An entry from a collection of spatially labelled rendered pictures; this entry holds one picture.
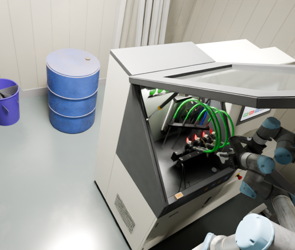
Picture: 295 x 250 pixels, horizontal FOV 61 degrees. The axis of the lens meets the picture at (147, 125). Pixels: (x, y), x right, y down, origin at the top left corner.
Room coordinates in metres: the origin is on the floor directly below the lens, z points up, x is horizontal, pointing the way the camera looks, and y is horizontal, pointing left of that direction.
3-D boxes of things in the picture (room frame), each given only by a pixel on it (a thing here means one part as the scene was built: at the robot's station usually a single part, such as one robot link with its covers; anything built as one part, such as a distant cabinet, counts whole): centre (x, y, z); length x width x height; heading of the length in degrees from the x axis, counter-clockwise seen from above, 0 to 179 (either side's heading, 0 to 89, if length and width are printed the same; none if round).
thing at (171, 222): (1.03, -0.49, 0.44); 0.65 x 0.02 x 0.68; 135
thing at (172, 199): (1.05, -0.48, 0.87); 0.62 x 0.04 x 0.16; 135
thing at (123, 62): (1.79, -0.23, 0.75); 1.40 x 0.28 x 1.50; 135
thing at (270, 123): (1.08, -0.62, 1.52); 0.09 x 0.08 x 0.11; 72
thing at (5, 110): (1.85, 1.57, 0.23); 0.40 x 0.37 x 0.46; 134
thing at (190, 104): (1.57, -0.29, 1.20); 0.13 x 0.03 x 0.31; 135
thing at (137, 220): (1.23, -0.29, 0.39); 0.70 x 0.58 x 0.79; 135
